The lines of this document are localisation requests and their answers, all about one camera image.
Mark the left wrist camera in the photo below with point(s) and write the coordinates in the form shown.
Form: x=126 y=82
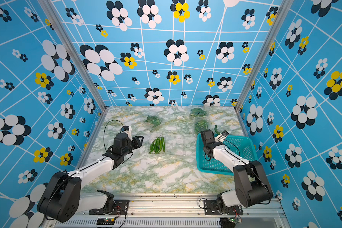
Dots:
x=127 y=130

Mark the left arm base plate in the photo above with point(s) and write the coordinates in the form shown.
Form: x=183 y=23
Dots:
x=114 y=207

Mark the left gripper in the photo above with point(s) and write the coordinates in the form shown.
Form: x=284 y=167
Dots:
x=136 y=139

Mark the left frame post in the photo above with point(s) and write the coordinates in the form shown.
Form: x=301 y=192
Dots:
x=63 y=35

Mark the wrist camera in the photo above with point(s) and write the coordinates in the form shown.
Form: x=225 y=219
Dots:
x=222 y=136
x=127 y=130

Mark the right frame post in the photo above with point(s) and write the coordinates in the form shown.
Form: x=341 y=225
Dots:
x=275 y=28

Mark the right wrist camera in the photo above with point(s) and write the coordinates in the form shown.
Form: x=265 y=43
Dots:
x=222 y=136

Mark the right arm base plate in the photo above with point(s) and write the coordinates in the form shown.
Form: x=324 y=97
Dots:
x=216 y=207

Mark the right circuit board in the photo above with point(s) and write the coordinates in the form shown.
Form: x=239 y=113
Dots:
x=229 y=222

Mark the green pepper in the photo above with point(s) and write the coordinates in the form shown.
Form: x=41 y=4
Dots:
x=216 y=131

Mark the circuit board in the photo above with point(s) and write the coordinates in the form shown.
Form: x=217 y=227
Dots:
x=106 y=222
x=229 y=222

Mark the teal plastic basket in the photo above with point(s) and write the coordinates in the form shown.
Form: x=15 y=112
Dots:
x=235 y=150

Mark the left circuit board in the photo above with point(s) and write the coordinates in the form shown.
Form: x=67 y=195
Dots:
x=106 y=222

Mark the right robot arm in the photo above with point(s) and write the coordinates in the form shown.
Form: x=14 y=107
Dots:
x=251 y=183

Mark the aluminium front rail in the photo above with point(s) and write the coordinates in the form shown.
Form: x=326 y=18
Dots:
x=177 y=211

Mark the frame post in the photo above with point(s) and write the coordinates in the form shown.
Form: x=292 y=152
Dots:
x=275 y=28
x=63 y=35

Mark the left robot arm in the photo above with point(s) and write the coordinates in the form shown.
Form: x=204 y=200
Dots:
x=62 y=198

